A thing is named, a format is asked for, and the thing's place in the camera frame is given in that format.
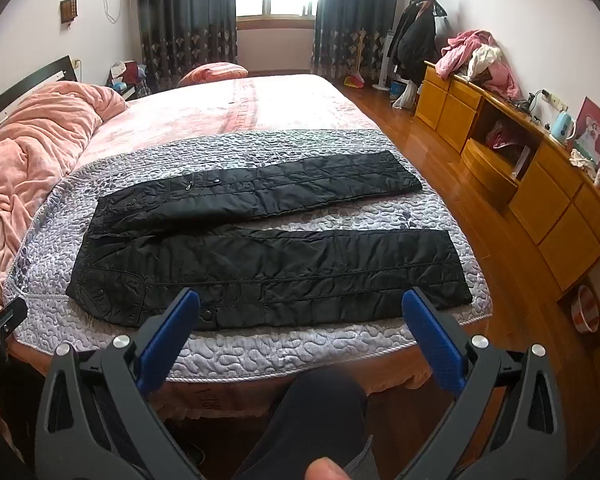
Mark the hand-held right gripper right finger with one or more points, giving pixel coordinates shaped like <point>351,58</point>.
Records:
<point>432,340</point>

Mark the yellow broom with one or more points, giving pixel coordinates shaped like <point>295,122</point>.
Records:
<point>356,79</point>

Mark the cluttered nightstand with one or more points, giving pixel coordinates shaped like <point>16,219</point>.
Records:
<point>125,77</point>

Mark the black hanging coat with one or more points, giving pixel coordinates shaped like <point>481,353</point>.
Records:
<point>415,40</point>

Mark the white plastic bag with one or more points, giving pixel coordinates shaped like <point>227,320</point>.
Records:
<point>407,97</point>

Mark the red white bowl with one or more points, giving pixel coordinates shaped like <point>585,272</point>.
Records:
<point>584,310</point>

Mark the dark wooden headboard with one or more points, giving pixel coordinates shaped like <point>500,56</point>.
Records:
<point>30,77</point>

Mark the orange pillow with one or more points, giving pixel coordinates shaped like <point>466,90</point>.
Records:
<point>212,72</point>

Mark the person's right hand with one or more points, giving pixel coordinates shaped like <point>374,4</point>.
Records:
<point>327,470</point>

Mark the pink bag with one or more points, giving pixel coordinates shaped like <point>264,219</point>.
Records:
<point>502,135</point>

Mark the light blue kettle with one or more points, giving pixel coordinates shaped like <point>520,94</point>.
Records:
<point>562,127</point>

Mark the white tower fan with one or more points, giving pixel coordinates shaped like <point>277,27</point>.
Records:
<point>386,60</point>

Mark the pink picture board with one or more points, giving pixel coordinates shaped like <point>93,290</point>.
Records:
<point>597,130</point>

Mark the brown wall box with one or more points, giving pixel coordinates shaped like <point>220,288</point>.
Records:
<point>68,9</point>

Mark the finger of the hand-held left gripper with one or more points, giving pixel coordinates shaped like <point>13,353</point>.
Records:
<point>7,317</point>

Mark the pink fleece blanket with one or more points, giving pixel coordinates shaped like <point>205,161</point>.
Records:
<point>40,150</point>

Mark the black quilted pants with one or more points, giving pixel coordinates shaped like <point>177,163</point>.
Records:
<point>280,270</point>

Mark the grey quilted bedspread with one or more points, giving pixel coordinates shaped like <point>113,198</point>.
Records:
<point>330,220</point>

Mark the long wooden cabinet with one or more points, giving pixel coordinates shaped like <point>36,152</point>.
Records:
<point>555,200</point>

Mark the dark patterned curtain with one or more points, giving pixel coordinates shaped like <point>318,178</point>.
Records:
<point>185,15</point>
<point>352,15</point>

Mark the pile of pink clothes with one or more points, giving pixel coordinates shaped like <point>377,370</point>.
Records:
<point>462,47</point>

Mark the bed with pink sheet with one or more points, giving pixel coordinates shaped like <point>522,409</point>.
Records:
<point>280,105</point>

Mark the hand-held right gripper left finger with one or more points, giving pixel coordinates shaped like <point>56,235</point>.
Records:
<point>172,335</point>

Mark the person's leg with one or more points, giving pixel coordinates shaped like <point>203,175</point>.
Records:
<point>320,410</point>

